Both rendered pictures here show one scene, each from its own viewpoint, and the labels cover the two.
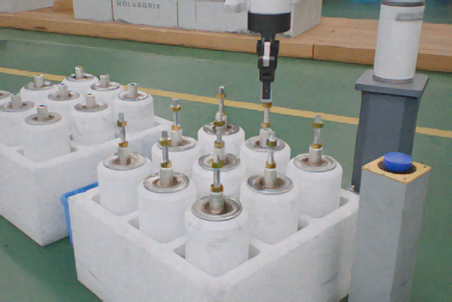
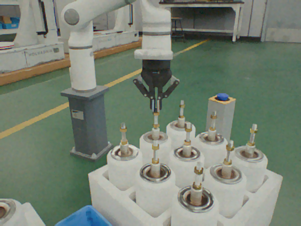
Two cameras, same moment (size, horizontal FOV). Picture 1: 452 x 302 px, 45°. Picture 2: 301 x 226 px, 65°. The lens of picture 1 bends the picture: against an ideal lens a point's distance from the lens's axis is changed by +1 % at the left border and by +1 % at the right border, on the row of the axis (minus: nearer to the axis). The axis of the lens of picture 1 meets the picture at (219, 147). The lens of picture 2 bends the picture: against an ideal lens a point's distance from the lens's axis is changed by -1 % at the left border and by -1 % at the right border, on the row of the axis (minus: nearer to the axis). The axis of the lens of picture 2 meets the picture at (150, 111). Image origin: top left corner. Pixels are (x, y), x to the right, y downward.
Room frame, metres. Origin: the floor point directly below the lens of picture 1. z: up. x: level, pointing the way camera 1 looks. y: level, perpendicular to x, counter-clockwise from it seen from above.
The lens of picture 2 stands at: (0.96, 0.54, 0.61)
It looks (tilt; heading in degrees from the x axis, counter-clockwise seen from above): 23 degrees down; 270
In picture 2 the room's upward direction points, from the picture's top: straight up
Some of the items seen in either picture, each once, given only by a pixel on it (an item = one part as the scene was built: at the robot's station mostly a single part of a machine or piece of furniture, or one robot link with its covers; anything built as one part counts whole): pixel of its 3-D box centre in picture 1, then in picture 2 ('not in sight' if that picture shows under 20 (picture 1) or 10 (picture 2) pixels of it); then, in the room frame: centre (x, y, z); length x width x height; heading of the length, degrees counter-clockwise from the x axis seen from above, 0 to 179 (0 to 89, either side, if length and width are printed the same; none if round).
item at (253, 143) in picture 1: (265, 144); (155, 137); (0.95, -0.09, 0.25); 0.08 x 0.08 x 0.01
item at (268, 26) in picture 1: (268, 34); (156, 69); (0.95, -0.09, 0.46); 0.08 x 0.08 x 0.09
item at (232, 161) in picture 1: (219, 161); (186, 153); (0.86, 0.00, 0.25); 0.08 x 0.08 x 0.01
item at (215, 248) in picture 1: (216, 260); (243, 181); (0.70, 0.00, 0.16); 0.10 x 0.10 x 0.18
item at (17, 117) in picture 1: (23, 144); not in sight; (1.17, 0.46, 0.16); 0.10 x 0.10 x 0.18
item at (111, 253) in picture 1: (219, 241); (183, 199); (0.86, 0.00, 0.09); 0.39 x 0.39 x 0.18; 44
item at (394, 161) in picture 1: (397, 163); (222, 97); (0.71, -0.25, 0.32); 0.04 x 0.04 x 0.02
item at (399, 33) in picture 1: (397, 42); (83, 69); (1.23, -0.41, 0.39); 0.09 x 0.09 x 0.17; 65
